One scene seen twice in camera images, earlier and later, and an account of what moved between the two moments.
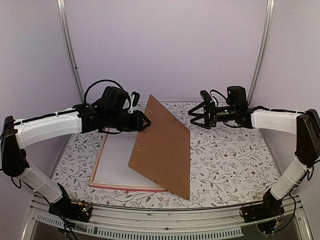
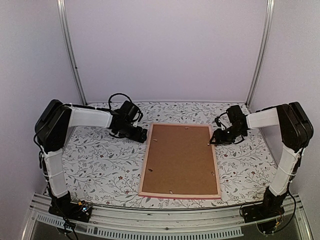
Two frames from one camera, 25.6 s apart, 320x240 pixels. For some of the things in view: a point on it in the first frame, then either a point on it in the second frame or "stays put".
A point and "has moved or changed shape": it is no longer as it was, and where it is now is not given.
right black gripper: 210,108 → 220,139
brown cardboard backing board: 162,151 has moved or changed shape
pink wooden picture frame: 105,185 → 179,161
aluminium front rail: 159,222 stays put
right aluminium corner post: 270,13 stays put
